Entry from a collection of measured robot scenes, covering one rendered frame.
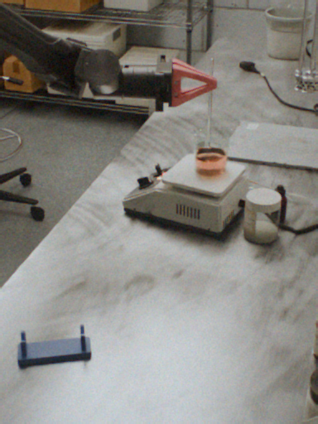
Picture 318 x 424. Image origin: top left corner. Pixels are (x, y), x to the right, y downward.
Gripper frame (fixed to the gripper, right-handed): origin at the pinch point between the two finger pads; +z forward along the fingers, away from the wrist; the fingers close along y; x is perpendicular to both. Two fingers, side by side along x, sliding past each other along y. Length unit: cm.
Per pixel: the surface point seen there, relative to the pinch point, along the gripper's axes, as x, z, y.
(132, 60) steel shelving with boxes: 69, -29, 223
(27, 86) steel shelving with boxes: 85, -83, 228
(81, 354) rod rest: 24.9, -17.9, -38.5
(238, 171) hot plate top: 16.8, 5.4, 1.6
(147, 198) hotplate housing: 21.1, -10.7, -1.3
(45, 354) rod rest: 25, -23, -39
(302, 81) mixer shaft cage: 9.3, 19.7, 27.6
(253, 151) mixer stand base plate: 24.6, 10.8, 26.6
